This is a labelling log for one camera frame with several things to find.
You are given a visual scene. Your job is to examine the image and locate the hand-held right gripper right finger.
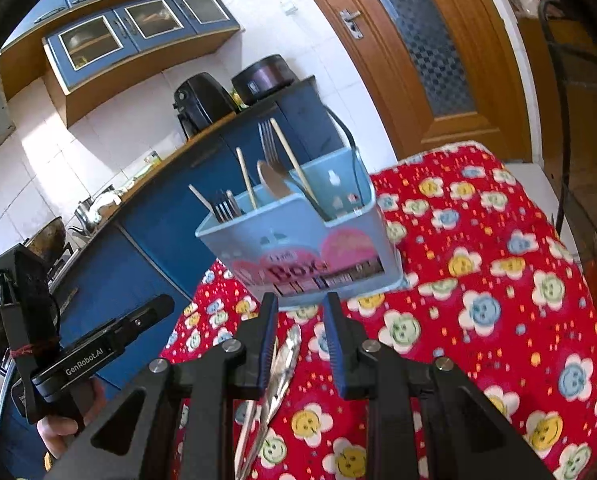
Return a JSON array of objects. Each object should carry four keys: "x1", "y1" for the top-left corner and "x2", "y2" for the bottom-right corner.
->
[{"x1": 323, "y1": 291, "x2": 556, "y2": 480}]

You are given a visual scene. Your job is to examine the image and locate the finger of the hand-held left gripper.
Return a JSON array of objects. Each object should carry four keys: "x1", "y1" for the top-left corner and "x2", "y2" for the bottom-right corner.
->
[{"x1": 96, "y1": 294, "x2": 175, "y2": 357}]

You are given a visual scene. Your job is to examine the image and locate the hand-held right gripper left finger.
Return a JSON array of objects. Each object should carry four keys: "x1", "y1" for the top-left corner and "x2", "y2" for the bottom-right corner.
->
[{"x1": 43, "y1": 293, "x2": 279, "y2": 480}]

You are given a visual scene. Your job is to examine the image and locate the metal spoon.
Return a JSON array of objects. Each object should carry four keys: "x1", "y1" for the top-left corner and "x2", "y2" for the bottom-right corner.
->
[
  {"x1": 256, "y1": 160, "x2": 296, "y2": 201},
  {"x1": 256, "y1": 324, "x2": 303, "y2": 456}
]

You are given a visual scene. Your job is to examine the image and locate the blue plastic utensil holder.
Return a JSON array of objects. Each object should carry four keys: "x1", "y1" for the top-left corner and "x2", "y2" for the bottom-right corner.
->
[{"x1": 194, "y1": 147, "x2": 406, "y2": 307}]

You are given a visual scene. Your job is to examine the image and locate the person's left hand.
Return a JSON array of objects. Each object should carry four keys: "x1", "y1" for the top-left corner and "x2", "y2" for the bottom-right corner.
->
[{"x1": 36, "y1": 379, "x2": 107, "y2": 459}]

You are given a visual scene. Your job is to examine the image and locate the dark wok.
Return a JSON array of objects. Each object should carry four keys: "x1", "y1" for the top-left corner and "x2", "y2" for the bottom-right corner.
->
[{"x1": 26, "y1": 216, "x2": 69, "y2": 263}]

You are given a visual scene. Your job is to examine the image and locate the blue lower cabinet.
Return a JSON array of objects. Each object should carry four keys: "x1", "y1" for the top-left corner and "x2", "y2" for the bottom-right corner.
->
[{"x1": 0, "y1": 76, "x2": 359, "y2": 480}]

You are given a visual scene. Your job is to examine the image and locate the blue cabinet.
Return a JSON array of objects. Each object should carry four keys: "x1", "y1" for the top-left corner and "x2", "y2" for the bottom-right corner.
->
[
  {"x1": 0, "y1": 0, "x2": 242, "y2": 128},
  {"x1": 0, "y1": 76, "x2": 359, "y2": 480}
]

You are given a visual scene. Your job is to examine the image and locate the wooden chopstick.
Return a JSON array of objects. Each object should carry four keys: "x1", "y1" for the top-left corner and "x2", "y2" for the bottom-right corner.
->
[
  {"x1": 270, "y1": 118, "x2": 324, "y2": 211},
  {"x1": 235, "y1": 147, "x2": 259, "y2": 211},
  {"x1": 233, "y1": 400, "x2": 259, "y2": 480}
]

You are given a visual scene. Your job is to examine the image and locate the steel kettle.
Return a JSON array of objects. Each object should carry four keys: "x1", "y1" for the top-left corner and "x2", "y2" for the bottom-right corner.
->
[{"x1": 68, "y1": 185, "x2": 124, "y2": 236}]

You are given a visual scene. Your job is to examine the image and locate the red printed blanket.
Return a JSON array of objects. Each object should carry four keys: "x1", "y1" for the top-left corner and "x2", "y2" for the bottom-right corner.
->
[{"x1": 158, "y1": 142, "x2": 597, "y2": 480}]

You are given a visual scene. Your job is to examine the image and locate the large metal fork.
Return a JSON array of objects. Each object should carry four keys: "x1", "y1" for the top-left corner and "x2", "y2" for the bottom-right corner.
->
[{"x1": 258, "y1": 120, "x2": 292, "y2": 196}]

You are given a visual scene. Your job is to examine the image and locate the black air fryer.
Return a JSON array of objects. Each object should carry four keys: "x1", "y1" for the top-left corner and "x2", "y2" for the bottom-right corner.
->
[{"x1": 173, "y1": 74, "x2": 239, "y2": 141}]

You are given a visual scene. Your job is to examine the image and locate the blue upper cabinet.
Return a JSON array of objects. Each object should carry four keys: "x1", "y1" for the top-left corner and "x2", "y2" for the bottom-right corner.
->
[{"x1": 0, "y1": 0, "x2": 242, "y2": 128}]

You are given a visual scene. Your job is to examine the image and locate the dark rice cooker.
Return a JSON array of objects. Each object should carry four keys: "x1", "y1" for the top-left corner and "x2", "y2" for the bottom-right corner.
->
[{"x1": 231, "y1": 54, "x2": 299, "y2": 107}]

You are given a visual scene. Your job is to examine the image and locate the wooden door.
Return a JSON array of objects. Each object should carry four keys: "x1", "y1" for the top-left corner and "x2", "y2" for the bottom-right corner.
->
[{"x1": 283, "y1": 0, "x2": 534, "y2": 161}]

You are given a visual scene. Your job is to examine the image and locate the wooden shelf cabinet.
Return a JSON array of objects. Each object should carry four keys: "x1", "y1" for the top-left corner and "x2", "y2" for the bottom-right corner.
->
[{"x1": 518, "y1": 10, "x2": 597, "y2": 201}]

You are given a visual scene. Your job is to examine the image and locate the black curved utensil handle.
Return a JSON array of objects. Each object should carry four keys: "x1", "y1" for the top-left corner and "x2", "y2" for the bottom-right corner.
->
[{"x1": 325, "y1": 107, "x2": 374, "y2": 221}]

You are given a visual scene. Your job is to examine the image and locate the black wire rack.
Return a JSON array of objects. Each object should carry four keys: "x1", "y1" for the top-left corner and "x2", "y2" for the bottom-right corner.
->
[{"x1": 538, "y1": 0, "x2": 597, "y2": 286}]

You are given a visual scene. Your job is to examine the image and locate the metal door handle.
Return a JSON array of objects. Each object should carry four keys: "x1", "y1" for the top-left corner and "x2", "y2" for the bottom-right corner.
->
[{"x1": 339, "y1": 8, "x2": 365, "y2": 41}]

